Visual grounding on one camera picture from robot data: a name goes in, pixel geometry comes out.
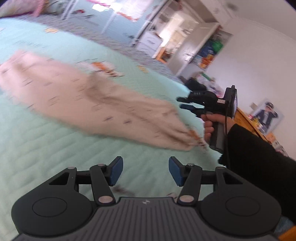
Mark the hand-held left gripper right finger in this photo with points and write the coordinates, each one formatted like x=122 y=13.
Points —
x=174 y=170

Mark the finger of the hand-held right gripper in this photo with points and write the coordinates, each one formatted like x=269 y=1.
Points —
x=183 y=99
x=188 y=107

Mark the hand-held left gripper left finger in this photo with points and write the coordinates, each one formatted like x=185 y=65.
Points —
x=116 y=170

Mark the beige printed pants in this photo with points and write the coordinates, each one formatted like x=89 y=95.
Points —
x=81 y=97

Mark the person's right forearm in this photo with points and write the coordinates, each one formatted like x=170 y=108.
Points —
x=254 y=162

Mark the person's right hand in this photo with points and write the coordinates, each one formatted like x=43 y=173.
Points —
x=216 y=119

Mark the black armchair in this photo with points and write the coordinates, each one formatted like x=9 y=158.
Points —
x=196 y=84

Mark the wooden desk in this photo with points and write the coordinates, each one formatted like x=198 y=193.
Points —
x=245 y=122

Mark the colourful hanging bags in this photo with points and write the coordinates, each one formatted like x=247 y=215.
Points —
x=209 y=52

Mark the white door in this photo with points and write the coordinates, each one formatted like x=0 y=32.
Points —
x=196 y=48

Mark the pilot portrait poster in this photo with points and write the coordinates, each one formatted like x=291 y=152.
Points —
x=268 y=115

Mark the bee print bedspread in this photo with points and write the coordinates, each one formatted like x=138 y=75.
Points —
x=57 y=148

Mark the white drawer unit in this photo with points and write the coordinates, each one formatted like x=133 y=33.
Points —
x=149 y=42

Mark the white sliding door wardrobe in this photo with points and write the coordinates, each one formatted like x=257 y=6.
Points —
x=120 y=16

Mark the pink knitted blanket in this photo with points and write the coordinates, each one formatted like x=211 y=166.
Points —
x=40 y=7

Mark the wall switch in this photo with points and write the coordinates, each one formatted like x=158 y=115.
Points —
x=253 y=106

